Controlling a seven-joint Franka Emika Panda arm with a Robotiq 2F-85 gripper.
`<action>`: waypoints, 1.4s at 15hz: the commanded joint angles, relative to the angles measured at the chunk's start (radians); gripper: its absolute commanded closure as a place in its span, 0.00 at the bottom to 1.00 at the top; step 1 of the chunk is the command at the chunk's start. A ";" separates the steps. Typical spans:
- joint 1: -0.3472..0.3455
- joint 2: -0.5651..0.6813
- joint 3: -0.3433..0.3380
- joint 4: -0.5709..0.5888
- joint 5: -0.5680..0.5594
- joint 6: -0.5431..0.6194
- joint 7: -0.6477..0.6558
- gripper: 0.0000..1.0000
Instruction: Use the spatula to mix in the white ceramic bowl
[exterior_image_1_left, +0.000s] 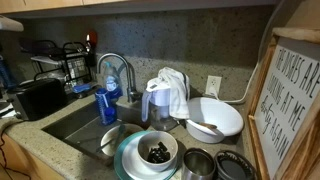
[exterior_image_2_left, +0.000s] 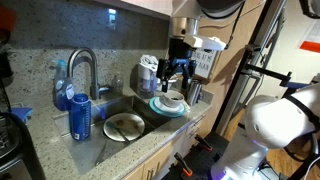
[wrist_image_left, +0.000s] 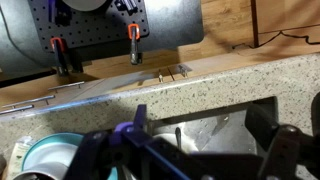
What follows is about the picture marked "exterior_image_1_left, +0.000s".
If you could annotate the wooden handled blue spatula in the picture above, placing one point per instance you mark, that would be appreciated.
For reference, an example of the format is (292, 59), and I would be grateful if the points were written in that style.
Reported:
(210, 126)

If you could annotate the wooden lower cabinet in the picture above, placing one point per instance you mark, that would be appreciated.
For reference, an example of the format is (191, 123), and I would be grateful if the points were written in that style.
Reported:
(21, 164)

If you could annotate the wooden upper cabinet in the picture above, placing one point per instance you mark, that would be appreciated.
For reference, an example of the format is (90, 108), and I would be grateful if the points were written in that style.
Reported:
(57, 8)

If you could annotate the white dish towel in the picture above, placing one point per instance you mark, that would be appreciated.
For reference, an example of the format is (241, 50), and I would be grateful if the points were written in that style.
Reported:
(179, 92)

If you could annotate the blue dish soap bottle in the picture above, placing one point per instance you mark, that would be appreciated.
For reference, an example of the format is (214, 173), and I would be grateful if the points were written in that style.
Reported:
(112, 81)

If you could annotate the dirty white plate in sink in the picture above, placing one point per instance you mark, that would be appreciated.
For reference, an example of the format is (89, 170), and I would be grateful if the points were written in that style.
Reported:
(112, 139)

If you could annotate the blue sponge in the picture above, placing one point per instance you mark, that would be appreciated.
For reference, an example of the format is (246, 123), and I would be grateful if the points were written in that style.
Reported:
(81, 88)

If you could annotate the red handled utensil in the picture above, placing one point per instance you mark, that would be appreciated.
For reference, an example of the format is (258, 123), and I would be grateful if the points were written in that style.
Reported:
(91, 41)

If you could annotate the black wire dish rack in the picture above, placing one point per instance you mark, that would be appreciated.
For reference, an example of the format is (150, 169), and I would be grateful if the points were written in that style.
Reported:
(71, 63)

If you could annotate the black round tumbler lid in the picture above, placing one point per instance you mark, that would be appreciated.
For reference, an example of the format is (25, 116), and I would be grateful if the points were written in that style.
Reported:
(233, 166)

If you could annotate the white wall outlet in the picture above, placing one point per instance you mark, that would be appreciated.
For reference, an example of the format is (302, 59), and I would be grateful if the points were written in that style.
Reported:
(213, 85)

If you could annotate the wooden cabinet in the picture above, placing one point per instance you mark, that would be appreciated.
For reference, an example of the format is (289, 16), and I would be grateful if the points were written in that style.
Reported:
(21, 164)
(57, 8)

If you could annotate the small white ceramic bowl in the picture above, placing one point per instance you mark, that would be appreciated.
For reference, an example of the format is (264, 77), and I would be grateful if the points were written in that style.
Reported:
(157, 150)

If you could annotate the large white mixing bowl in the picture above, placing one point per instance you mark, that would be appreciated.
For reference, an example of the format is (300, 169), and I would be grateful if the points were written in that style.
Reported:
(228, 120)

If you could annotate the wood framed dishes sign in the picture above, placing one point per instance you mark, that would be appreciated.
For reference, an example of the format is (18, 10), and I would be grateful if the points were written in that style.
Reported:
(284, 117)

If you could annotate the stainless steel tumbler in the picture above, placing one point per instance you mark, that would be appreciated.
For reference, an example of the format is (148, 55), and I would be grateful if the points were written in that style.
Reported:
(197, 164)

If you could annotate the stainless steel sink basin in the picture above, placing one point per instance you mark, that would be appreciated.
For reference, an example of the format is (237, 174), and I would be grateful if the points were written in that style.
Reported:
(83, 130)

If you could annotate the black toaster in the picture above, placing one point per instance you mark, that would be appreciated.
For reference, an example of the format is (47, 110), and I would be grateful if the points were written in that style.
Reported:
(37, 99)

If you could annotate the dark metal kitchen faucet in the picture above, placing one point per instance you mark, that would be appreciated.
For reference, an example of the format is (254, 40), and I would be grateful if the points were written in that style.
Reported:
(132, 94)

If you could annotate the white water filter pitcher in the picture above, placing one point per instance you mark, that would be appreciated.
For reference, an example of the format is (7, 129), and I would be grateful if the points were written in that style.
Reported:
(155, 105)

